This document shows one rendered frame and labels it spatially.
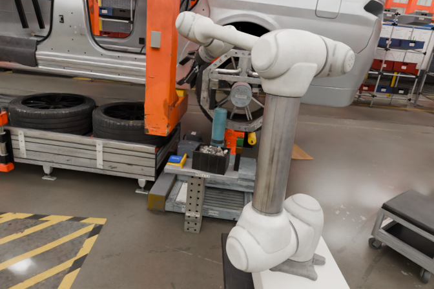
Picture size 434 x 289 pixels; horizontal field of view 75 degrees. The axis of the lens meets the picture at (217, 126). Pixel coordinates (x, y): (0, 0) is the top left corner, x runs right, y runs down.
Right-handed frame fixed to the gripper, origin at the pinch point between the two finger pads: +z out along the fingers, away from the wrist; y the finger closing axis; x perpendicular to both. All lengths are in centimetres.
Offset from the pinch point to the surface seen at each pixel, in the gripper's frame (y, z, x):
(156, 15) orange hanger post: -37.5, 7.5, -16.2
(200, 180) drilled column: 49, 21, 35
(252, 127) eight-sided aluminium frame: 6, 8, 68
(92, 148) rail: 19, 98, -7
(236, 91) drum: -4.1, -4.4, 38.3
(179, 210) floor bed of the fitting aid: 60, 59, 48
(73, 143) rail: 16, 107, -19
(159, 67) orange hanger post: -16.0, 22.9, -1.4
